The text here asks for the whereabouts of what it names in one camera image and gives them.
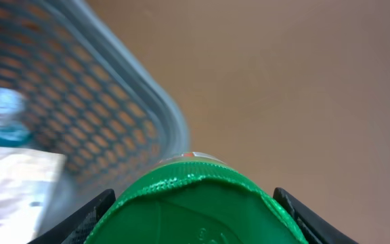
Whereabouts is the green lid jar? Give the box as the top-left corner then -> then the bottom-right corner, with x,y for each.
85,152 -> 307,244

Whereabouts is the beige plastic food pouch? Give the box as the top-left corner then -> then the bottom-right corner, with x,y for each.
0,147 -> 66,244

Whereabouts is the blue mouthwash bottle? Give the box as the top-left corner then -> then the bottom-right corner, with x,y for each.
0,87 -> 31,148

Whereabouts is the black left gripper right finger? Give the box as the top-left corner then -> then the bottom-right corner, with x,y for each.
273,188 -> 358,244

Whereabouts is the grey plastic shopping basket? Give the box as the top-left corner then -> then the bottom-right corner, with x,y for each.
0,0 -> 190,234

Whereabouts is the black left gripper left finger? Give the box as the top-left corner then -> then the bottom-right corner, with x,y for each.
28,189 -> 116,244

